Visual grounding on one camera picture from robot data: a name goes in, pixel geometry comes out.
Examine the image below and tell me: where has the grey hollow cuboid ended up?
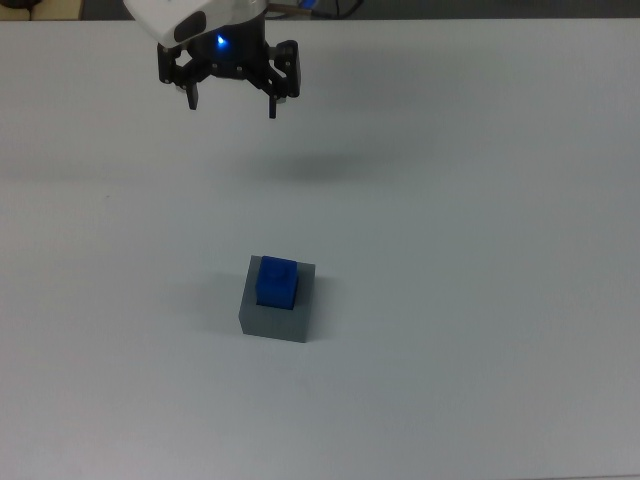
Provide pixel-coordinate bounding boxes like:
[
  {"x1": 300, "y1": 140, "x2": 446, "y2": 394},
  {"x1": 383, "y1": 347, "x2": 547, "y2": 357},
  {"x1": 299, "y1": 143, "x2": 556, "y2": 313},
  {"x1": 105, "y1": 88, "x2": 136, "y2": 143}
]
[{"x1": 239, "y1": 254, "x2": 318, "y2": 345}]

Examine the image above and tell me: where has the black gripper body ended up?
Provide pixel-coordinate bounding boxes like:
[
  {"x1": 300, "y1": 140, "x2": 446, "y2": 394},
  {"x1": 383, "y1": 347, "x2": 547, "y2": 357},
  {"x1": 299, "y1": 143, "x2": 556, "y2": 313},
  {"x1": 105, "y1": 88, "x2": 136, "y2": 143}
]
[{"x1": 185, "y1": 13, "x2": 275, "y2": 82}]

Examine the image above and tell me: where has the blue block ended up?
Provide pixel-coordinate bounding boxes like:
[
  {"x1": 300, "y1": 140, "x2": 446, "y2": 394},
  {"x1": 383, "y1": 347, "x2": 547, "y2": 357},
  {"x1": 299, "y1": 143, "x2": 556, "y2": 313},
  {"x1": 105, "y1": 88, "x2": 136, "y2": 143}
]
[{"x1": 255, "y1": 254, "x2": 301, "y2": 311}]

